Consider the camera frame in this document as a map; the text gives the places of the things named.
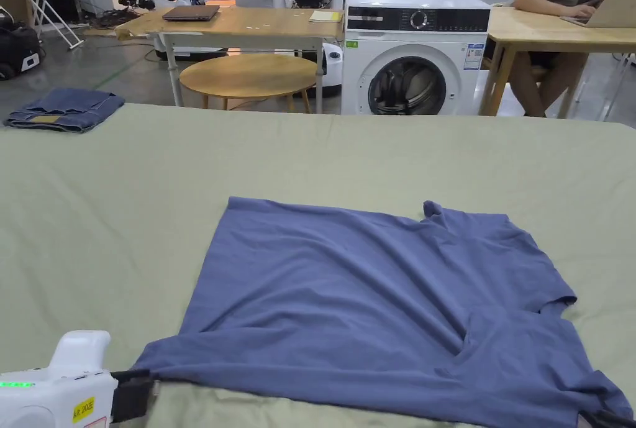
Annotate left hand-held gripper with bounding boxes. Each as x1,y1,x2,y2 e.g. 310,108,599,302
0,330,153,428

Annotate blue shirt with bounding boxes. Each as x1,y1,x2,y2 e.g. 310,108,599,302
131,195,635,428

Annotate bed with pale green sheet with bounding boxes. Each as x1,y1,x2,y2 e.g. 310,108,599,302
0,102,636,428

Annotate folded denim jeans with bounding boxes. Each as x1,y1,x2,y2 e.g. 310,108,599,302
2,88,127,135

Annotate black wheeled case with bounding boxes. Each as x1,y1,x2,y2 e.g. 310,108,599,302
0,7,45,83

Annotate round wooden table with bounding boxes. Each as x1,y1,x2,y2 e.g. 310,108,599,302
178,53,319,114

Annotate wooden desk with laptop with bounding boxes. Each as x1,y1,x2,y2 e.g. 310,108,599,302
478,0,636,119

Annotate rectangular wooden table with laptop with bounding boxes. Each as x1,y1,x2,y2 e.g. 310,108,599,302
114,4,346,109

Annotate white washing machine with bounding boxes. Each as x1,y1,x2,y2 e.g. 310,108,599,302
340,0,493,116

